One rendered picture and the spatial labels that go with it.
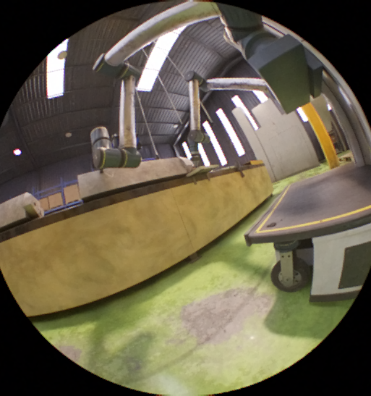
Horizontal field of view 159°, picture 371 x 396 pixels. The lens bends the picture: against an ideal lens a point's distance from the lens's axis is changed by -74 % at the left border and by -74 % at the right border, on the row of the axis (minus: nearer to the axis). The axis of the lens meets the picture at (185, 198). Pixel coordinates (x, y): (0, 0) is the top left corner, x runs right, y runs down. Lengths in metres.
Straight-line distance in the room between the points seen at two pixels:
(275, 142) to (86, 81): 10.75
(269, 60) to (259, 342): 0.99
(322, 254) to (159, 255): 1.00
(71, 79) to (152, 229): 9.66
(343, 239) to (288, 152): 6.10
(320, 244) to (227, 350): 0.45
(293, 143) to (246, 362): 6.40
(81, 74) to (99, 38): 2.44
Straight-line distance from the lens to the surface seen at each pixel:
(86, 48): 9.51
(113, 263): 1.03
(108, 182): 1.07
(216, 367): 0.56
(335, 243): 0.43
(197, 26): 10.44
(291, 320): 0.61
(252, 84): 1.49
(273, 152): 6.60
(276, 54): 0.65
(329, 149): 4.14
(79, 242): 1.03
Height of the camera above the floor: 0.52
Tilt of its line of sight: 3 degrees up
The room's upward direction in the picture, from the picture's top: 20 degrees counter-clockwise
